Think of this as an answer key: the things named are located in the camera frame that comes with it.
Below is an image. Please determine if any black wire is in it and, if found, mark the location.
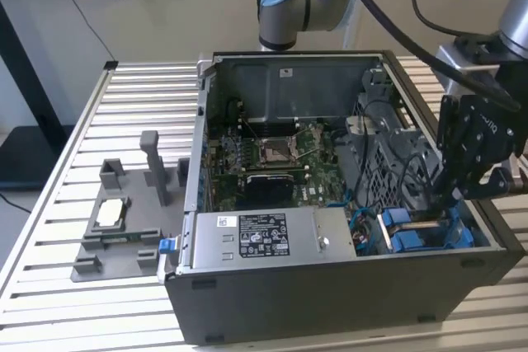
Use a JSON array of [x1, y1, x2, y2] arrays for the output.
[[354, 99, 439, 207]]

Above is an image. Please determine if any blue wire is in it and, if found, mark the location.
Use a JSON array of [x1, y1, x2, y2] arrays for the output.
[[329, 190, 379, 215]]

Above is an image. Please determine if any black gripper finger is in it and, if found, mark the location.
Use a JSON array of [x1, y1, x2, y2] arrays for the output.
[[429, 94, 472, 209], [451, 163, 513, 202]]

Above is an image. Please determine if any grey parts rack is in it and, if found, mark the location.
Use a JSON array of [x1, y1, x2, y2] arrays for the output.
[[70, 129, 191, 284]]

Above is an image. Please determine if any thin metal locking lever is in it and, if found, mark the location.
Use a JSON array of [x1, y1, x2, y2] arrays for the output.
[[242, 118, 266, 143]]

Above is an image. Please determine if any black open PC case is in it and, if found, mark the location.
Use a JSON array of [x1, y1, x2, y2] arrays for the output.
[[158, 49, 525, 347]]

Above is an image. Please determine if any metal socket cover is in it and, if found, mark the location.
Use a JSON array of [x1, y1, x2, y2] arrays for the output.
[[295, 125, 323, 152]]

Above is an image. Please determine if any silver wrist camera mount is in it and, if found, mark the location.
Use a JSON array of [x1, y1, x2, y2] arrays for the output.
[[435, 36, 502, 96]]

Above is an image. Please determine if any silver CPU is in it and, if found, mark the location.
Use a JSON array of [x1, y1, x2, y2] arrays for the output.
[[95, 199, 125, 228]]

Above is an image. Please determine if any thick black gripper cable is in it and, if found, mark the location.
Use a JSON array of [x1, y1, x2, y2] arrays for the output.
[[345, 0, 521, 112]]

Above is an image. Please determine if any green motherboard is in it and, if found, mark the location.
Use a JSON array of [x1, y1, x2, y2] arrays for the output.
[[208, 119, 347, 211]]

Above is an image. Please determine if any silver power supply with label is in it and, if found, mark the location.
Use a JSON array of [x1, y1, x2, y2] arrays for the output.
[[191, 207, 358, 277]]

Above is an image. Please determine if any grey metal disk bay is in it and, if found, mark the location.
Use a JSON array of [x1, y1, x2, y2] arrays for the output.
[[336, 92, 488, 254]]

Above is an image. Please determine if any thin black wall cable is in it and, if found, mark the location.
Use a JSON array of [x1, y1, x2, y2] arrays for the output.
[[40, 0, 119, 63]]

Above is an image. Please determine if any CPU socket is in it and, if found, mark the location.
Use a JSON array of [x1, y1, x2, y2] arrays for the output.
[[255, 136, 299, 167]]

